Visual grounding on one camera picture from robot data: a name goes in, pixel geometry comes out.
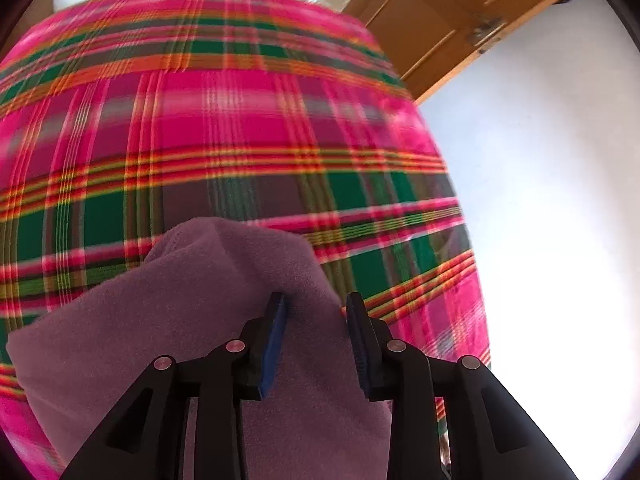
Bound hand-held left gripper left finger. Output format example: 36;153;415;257
59;291;291;480

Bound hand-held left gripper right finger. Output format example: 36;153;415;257
346;291;580;480

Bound purple fleece pants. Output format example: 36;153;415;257
6;216;393;480

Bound plaid bed sheet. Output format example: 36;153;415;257
0;0;493;480

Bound metal door lock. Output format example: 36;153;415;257
467;16;506;48

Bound wooden door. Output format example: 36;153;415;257
345;0;588;106

